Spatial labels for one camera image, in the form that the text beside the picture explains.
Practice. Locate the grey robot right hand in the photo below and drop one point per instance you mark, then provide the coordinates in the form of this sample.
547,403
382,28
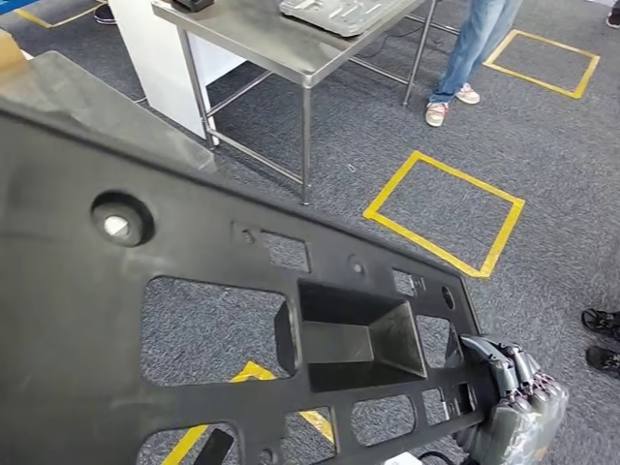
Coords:
528,423

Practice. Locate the black plastic license plate bracket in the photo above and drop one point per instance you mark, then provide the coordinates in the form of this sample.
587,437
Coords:
58,321

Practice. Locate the yellow floor tape square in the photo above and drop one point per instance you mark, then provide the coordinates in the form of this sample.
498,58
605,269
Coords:
252,371
587,77

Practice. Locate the black robot body plate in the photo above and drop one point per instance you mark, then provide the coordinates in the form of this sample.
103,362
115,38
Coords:
213,449

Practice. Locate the grey stamped metal panel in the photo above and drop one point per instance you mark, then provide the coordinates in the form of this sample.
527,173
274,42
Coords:
339,16

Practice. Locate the steel table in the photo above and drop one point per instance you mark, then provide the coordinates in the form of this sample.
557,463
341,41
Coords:
271,45

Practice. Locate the white cabinet panel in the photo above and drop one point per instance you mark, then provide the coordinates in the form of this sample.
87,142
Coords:
155,70

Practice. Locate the black device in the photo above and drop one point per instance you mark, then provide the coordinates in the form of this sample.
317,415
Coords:
194,5

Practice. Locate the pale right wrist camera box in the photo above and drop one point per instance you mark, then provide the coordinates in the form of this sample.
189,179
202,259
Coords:
402,459

